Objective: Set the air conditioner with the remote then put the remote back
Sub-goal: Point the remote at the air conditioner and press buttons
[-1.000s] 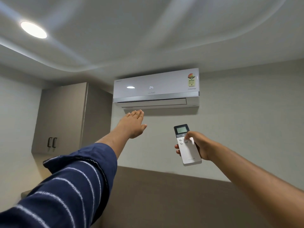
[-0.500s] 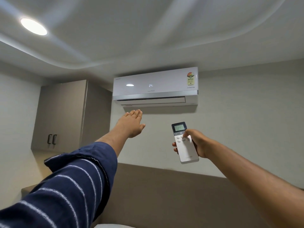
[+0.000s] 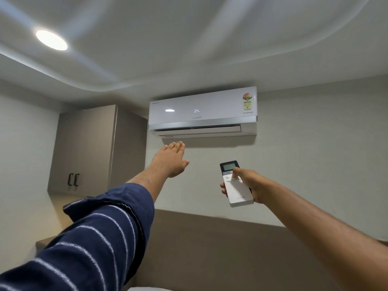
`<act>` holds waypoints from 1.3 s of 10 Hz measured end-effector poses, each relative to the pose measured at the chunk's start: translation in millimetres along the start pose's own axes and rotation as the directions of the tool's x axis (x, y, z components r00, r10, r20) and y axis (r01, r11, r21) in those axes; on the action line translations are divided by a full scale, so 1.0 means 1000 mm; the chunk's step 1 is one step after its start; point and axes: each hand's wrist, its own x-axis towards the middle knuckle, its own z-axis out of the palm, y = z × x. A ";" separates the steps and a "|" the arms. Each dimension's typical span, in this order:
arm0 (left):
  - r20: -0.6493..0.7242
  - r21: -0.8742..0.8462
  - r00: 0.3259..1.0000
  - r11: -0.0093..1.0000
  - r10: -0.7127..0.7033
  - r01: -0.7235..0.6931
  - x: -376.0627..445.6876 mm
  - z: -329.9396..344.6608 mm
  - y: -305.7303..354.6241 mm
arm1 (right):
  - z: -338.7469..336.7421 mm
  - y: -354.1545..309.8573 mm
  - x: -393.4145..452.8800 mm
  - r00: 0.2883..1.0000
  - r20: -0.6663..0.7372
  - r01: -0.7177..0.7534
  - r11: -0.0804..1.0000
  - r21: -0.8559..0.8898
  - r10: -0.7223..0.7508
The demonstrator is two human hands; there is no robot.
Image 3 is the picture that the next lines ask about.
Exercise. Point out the person's left hand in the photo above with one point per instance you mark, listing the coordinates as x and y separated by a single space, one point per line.
168 160

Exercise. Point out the person's right hand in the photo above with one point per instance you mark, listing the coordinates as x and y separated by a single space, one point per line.
253 183

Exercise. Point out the person's right thumb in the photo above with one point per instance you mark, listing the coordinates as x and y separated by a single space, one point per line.
236 173

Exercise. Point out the person's left thumb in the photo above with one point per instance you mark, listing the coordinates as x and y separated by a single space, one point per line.
183 165

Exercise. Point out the white air conditioner remote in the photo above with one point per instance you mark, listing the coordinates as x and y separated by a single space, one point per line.
239 193

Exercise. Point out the person's left forearm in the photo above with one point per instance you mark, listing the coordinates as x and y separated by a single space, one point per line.
148 181

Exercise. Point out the person's right forearm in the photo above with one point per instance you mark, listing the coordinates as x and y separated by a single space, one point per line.
321 233

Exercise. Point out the brown wooden panel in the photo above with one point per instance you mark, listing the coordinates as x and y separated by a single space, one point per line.
218 251

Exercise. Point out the navy striped shirt sleeve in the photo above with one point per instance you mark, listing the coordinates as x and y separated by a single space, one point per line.
91 239

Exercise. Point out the round white ceiling light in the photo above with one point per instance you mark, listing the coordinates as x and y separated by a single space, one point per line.
51 40

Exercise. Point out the white wall air conditioner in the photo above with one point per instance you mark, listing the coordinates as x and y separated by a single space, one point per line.
209 107

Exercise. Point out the beige wall cabinet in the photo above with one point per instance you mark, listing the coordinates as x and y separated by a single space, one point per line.
88 148

